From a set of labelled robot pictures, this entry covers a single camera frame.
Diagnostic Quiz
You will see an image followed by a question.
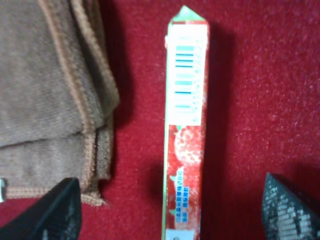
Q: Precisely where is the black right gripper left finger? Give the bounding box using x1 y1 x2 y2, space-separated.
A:
0 177 82 240

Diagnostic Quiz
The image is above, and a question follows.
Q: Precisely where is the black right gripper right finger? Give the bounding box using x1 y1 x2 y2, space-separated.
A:
261 173 320 240

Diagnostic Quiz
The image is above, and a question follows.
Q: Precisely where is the green red candy box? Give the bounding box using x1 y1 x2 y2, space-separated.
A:
161 6 210 240

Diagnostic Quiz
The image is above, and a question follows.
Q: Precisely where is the red table cloth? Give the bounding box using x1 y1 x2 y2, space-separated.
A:
0 0 320 240

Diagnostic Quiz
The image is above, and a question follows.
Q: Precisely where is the folded brown towel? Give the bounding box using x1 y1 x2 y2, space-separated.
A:
0 0 120 206

